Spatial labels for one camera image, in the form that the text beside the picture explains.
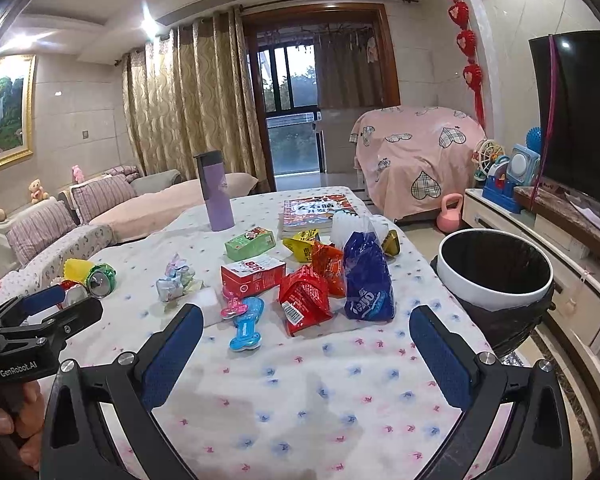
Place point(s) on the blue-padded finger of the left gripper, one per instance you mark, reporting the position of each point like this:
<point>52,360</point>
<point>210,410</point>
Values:
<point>16,310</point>
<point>60,326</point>

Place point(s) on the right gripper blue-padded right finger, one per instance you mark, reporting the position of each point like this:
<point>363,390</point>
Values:
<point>535,441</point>

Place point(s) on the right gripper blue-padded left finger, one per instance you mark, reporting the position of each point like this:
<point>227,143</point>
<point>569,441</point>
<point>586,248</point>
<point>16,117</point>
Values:
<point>77,442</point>

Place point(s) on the silver candy wrapper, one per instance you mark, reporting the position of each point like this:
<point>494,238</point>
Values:
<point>177,281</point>

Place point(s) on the pink toy package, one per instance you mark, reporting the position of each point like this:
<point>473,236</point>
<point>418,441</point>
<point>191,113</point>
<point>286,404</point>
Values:
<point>234,305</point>

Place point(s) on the red and white carton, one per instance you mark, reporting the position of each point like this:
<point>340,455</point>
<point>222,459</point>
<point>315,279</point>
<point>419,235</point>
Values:
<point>251,277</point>

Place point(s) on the blue fish toy package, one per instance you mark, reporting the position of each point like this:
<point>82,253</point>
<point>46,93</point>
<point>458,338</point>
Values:
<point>247,337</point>

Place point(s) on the green snack box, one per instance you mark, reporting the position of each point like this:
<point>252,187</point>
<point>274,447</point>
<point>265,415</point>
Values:
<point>250,244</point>

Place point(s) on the blue Oreo bag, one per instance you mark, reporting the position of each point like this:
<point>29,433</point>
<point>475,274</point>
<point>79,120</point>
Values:
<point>368,280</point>

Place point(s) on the red snack bag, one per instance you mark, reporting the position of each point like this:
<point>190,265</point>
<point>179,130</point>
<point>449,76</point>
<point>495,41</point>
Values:
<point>303,296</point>

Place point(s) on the yellow snack wrapper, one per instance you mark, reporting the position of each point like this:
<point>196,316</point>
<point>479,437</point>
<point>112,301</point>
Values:
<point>301,244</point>

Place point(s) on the orange snack bag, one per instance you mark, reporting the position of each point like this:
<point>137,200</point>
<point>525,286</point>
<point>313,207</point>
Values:
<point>327,262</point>

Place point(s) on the white foam fruit net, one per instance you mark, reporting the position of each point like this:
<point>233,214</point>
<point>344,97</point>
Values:
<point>344,225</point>

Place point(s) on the white trash bin black liner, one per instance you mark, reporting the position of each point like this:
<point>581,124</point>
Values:
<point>503,282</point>

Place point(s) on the person's left hand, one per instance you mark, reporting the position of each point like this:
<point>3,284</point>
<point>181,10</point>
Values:
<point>28,424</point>

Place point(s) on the silver crushed can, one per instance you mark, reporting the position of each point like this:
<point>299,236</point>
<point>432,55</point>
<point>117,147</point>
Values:
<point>74,293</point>

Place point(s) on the yellow cup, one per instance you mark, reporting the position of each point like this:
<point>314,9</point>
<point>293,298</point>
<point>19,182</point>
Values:
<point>77,270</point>

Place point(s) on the green crushed soda can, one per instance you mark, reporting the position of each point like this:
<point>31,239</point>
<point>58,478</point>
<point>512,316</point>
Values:
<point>101,280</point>

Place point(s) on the sofa with pink covers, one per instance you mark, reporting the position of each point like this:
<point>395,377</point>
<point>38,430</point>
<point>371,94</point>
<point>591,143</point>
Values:
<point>130,221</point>

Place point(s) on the striped pillow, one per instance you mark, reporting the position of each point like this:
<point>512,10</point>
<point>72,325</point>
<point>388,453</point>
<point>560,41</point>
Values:
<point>93,198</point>
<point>45,223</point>

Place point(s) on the teddy bear toy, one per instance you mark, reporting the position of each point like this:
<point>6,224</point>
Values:
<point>37,192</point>

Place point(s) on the pink plush toy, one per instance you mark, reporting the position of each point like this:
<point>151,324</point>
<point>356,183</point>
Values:
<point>77,175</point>

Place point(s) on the purple thermos bottle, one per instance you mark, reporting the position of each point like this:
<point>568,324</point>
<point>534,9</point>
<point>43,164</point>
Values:
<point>212,180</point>

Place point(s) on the framed landscape painting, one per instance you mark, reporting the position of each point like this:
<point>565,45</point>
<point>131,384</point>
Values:
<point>17,83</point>

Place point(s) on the white floral tablecloth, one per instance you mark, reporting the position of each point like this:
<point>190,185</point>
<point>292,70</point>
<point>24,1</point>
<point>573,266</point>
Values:
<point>341,400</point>

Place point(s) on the pink kettlebell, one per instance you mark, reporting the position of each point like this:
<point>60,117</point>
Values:
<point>450,215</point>

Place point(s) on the gold foil pouch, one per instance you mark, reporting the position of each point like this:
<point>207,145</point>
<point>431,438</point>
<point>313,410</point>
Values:
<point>391,244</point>

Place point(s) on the blue toy play set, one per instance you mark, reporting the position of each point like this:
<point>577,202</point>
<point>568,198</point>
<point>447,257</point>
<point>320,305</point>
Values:
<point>498,188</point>

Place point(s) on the colourful children's book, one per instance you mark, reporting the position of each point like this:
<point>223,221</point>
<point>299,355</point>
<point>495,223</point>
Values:
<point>312,213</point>

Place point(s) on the gold curtains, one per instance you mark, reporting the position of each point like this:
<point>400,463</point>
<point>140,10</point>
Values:
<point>190,92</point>

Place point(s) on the light blue toy speaker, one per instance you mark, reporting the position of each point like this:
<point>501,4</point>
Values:
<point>523,165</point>

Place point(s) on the pink hula hoop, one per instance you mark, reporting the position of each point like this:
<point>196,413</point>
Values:
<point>552,98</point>

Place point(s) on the ferris wheel toy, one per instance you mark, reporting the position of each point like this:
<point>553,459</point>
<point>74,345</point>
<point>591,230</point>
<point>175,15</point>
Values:
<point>485,154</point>

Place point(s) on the blue spiky ball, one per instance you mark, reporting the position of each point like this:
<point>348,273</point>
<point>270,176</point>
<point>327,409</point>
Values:
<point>534,140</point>

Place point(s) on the pink heart-patterned cover furniture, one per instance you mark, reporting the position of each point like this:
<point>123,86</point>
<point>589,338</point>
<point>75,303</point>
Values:
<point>411,156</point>

